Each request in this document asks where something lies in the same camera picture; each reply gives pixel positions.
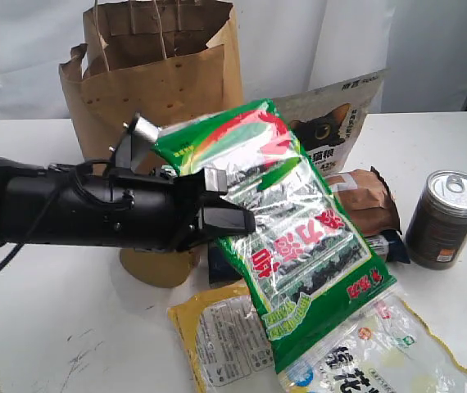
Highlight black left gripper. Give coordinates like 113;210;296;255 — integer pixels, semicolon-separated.
73;163;256;253

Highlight green seaweed snack package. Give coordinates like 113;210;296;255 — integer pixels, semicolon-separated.
154;99;395;371

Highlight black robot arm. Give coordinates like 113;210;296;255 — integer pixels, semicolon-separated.
0;157;256;252

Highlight brown paper bag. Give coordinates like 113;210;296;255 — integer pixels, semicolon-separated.
58;1;244;159

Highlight small brown paper pouch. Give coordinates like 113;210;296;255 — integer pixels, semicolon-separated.
325;167;401;237

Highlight yellow plastic snack packet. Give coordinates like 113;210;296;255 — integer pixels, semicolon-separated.
167;282;283;392

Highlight clear white plastic food package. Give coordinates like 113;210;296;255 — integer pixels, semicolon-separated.
278;294;467;392

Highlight dark blue snack packet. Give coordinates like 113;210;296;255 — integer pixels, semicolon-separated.
207;230;410;287

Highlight black cat food pouch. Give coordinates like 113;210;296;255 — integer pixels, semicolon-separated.
273;70;385;176

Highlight dark tin can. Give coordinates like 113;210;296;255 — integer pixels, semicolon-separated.
406;170;467;270

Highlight white backdrop curtain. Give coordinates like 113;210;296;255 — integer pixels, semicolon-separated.
0;1;467;119

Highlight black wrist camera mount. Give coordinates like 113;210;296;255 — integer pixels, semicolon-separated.
110;112;161;172

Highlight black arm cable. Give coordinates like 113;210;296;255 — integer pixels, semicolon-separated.
0;161;136;294

